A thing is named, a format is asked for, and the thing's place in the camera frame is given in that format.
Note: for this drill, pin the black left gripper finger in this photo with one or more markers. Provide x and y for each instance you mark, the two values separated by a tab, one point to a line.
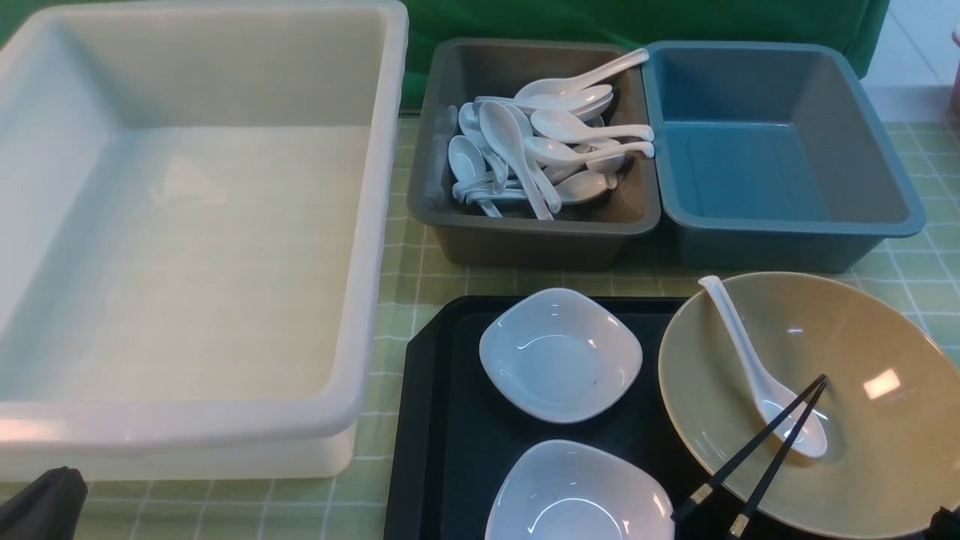
48	508

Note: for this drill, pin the white square dish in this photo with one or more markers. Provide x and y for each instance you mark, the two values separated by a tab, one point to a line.
560	357
561	489

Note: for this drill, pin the black chopstick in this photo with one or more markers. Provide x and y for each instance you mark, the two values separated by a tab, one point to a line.
716	480
772	465

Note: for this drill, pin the white soup spoon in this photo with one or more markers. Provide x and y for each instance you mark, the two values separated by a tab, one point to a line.
769	395

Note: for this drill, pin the large tan noodle bowl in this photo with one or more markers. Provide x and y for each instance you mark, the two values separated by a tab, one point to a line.
889	409

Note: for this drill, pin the large white plastic tub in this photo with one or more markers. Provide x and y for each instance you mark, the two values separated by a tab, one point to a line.
194	197

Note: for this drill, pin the white spoon left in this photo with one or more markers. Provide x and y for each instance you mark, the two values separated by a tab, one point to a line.
468	167

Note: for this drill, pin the white spoon centre long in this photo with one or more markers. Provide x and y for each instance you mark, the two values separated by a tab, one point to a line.
503	135

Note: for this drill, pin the white spoon right lower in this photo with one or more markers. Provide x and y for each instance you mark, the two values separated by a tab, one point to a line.
556	154

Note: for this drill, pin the white spoon right middle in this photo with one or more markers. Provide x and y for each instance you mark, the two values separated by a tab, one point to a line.
568	128

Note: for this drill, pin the white spoon top leaning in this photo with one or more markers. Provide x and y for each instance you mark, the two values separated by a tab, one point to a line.
569	84

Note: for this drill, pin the blue plastic bin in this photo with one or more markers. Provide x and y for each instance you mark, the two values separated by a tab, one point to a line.
770	156

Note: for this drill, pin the green checked tablecloth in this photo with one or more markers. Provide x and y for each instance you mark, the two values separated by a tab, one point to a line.
917	275

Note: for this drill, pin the green backdrop cloth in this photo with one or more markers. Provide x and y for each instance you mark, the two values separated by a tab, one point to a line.
851	28

